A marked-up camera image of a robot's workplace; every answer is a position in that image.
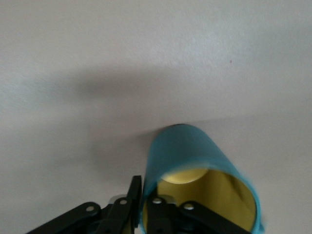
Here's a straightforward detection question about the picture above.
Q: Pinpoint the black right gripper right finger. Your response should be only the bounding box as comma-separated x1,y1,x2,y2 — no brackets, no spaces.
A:
143,195,248,234

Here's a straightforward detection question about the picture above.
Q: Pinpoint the teal cup with yellow inside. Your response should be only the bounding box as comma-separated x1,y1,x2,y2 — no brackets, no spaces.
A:
138,123,266,234

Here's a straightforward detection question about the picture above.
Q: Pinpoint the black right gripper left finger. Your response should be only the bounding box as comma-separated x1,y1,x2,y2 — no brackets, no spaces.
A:
26,175,142,234

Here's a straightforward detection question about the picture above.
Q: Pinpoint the brown table cover sheet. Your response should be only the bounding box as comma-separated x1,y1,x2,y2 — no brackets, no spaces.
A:
0,0,312,234

